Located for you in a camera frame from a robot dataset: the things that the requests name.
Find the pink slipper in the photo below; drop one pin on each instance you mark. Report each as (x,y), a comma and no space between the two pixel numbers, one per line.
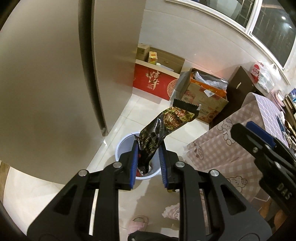
(138,223)

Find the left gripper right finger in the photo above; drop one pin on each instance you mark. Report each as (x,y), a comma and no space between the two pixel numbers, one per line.
(211,208)

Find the blue plastic bucket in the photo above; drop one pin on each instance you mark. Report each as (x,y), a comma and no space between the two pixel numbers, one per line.
(125,145)

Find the grey checked tablecloth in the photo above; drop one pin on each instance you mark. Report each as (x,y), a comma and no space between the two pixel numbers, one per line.
(216,149)

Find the red cardboard box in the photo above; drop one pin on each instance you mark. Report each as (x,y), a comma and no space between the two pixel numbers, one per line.
(159,79)

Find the dark wooden cabinet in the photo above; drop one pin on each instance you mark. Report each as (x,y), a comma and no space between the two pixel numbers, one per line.
(239,86)

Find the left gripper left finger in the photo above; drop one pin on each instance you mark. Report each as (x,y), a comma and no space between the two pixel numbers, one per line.
(87,206)

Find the beige refrigerator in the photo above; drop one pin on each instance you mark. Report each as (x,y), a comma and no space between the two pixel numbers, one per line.
(66,75)

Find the orange printed cardboard box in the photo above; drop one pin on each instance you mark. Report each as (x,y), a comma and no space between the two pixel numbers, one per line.
(200,88)

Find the white framed window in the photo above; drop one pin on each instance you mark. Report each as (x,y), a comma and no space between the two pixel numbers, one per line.
(266,23)

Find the white plastic bag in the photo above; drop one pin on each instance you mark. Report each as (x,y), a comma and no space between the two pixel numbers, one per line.
(265,75)

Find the yellow small box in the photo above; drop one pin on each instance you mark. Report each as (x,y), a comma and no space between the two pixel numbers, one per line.
(152,57)

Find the black printed snack bag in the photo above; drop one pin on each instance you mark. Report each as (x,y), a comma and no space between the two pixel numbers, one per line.
(168,121)

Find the person's right hand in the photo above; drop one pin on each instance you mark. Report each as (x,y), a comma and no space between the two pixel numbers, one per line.
(275,215)

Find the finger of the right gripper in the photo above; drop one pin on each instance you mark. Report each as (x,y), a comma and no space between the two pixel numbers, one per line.
(261,133)
(249,140)

